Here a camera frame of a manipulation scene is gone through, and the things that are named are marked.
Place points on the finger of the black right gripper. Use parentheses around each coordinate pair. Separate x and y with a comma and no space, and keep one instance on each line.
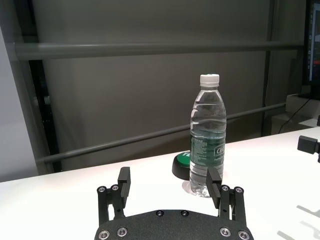
(308,145)

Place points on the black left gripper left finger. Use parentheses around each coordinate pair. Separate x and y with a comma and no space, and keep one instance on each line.
(123,190)

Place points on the white monitor riser box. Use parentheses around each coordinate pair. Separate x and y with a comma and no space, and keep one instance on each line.
(300,105)

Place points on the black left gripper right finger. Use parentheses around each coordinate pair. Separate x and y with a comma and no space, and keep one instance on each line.
(213,187)

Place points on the black computer monitor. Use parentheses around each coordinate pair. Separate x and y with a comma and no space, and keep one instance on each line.
(312,50)

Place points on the grey horizontal handrail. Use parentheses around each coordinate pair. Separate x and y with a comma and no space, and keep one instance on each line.
(125,142)
(150,50)

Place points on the green button with black base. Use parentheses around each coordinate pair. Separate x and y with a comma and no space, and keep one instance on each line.
(181,162)

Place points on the grey vertical post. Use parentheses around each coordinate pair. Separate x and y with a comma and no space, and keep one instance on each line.
(270,75)

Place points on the clear plastic water bottle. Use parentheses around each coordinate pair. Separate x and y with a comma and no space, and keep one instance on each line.
(207,150)

